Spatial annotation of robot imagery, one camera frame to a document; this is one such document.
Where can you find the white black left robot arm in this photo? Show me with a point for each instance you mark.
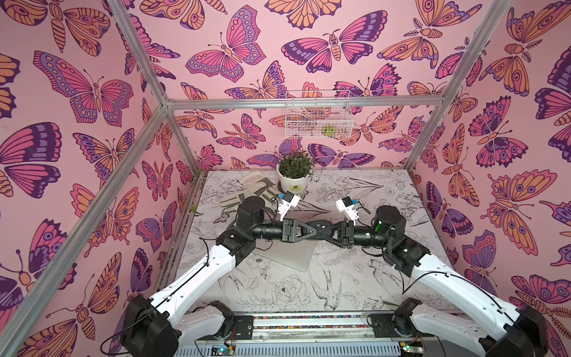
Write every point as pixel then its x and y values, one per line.
pixel 252 222

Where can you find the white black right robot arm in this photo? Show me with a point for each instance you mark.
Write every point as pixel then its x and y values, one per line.
pixel 490 326

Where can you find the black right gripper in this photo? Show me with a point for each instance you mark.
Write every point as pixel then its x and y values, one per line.
pixel 348 232

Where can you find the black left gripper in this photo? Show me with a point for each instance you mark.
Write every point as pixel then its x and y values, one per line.
pixel 288 233

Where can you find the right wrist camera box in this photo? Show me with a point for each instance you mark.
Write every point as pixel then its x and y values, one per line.
pixel 346 206

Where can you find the aluminium frame struts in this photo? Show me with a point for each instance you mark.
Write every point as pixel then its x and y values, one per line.
pixel 25 101

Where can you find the white wire wall basket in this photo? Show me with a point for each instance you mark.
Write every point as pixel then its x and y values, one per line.
pixel 306 117

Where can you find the green ball in basket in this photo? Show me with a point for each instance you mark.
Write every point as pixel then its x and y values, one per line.
pixel 329 131

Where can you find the white green striped work glove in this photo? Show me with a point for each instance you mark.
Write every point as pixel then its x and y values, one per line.
pixel 229 204

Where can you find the silver laptop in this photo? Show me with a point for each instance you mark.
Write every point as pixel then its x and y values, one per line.
pixel 294 255

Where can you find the green plant in white pot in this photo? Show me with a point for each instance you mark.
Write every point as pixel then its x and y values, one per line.
pixel 294 172

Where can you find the black wireless mouse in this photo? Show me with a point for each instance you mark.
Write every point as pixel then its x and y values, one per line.
pixel 323 227

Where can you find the white grey work glove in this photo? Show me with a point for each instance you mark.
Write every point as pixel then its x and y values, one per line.
pixel 258 184

